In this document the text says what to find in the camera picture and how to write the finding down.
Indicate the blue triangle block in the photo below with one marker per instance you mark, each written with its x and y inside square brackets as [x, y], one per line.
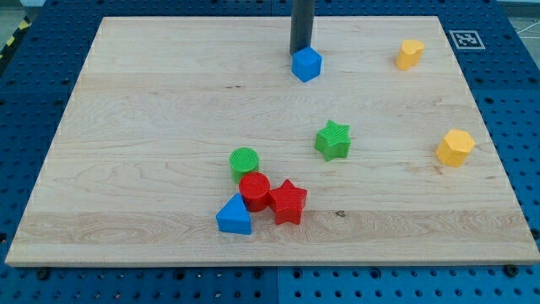
[234, 217]

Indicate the red cylinder block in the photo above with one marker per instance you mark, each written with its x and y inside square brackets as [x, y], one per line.
[254, 188]

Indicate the green cylinder block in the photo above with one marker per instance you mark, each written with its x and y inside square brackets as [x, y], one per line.
[242, 161]

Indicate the yellow hexagon block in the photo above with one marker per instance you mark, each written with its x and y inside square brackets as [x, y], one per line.
[455, 147]

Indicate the blue cube block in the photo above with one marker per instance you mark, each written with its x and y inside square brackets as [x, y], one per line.
[306, 64]

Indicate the yellow heart block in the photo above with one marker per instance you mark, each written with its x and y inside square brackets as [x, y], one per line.
[409, 54]

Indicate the green star block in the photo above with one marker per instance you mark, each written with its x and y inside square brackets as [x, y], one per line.
[333, 140]

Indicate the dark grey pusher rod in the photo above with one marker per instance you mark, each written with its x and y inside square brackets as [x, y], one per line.
[302, 15]

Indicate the white fiducial marker tag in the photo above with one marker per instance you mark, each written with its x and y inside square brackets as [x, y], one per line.
[466, 40]

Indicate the red star block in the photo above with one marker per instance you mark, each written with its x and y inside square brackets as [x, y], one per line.
[288, 202]

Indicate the light wooden board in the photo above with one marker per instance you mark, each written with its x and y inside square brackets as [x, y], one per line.
[139, 165]

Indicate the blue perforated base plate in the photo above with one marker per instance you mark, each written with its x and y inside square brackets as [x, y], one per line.
[46, 61]

